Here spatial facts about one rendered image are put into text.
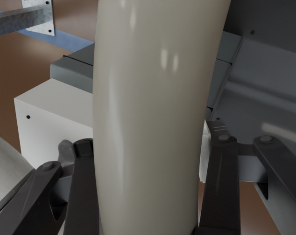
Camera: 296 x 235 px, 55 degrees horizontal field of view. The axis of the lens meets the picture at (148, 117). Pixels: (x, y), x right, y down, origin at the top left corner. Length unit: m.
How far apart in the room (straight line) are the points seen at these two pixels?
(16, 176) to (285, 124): 1.23
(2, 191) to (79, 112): 0.21
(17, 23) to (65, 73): 0.94
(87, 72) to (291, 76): 0.95
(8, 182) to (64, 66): 0.31
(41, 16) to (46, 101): 1.14
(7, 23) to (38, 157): 0.96
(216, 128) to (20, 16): 1.52
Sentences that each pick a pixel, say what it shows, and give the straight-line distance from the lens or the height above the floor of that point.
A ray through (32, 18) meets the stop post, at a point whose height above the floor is 0.10.
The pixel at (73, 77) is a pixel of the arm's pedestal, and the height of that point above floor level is 0.80.
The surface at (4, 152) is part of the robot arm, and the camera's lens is 0.56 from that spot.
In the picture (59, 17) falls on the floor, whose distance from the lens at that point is 1.71.
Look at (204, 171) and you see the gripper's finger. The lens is 0.16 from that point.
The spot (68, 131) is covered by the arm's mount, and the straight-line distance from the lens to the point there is 0.61.
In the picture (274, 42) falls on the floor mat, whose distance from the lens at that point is 1.34.
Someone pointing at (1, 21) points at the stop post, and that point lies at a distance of 1.55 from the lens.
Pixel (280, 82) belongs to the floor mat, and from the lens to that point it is 1.40.
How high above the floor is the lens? 1.32
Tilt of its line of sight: 54 degrees down
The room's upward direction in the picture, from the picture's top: 141 degrees counter-clockwise
